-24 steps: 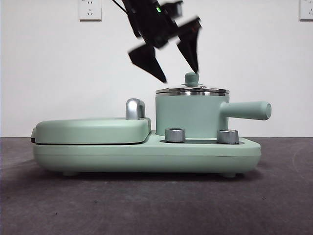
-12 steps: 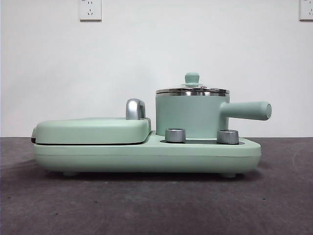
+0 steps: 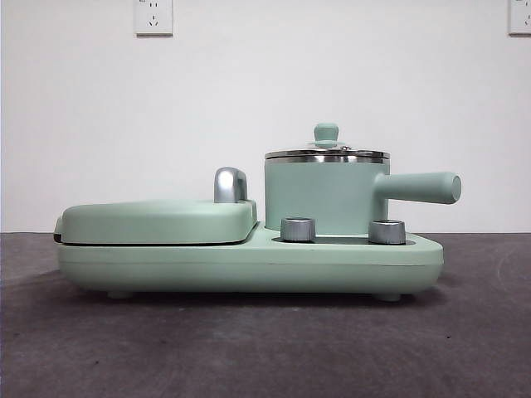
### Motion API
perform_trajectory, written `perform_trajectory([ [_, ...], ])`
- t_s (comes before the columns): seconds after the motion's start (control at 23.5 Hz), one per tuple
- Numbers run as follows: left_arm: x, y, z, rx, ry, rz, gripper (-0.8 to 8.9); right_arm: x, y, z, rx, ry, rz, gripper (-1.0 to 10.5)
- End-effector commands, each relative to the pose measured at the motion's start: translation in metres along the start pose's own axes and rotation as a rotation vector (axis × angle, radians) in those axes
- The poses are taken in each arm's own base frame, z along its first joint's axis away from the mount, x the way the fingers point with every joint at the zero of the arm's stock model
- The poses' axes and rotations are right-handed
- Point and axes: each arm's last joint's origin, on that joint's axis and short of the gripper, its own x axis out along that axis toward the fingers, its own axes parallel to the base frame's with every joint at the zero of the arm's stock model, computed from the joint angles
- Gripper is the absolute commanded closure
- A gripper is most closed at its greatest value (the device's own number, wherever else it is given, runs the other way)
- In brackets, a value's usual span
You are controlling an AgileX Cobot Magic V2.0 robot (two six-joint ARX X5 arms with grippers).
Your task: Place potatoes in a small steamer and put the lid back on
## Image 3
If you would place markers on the glass lid with green knob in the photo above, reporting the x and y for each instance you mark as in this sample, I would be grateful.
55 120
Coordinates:
327 132

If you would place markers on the silver control knob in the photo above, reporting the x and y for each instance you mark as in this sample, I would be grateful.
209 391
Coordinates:
386 232
296 229

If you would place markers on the mint green breakfast machine base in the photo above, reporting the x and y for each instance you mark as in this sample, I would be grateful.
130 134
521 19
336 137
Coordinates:
249 265

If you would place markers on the mint green grill cover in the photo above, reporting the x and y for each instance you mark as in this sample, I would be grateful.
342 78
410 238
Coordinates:
153 219

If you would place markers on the white wall socket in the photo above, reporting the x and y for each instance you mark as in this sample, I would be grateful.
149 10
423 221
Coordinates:
520 18
153 18

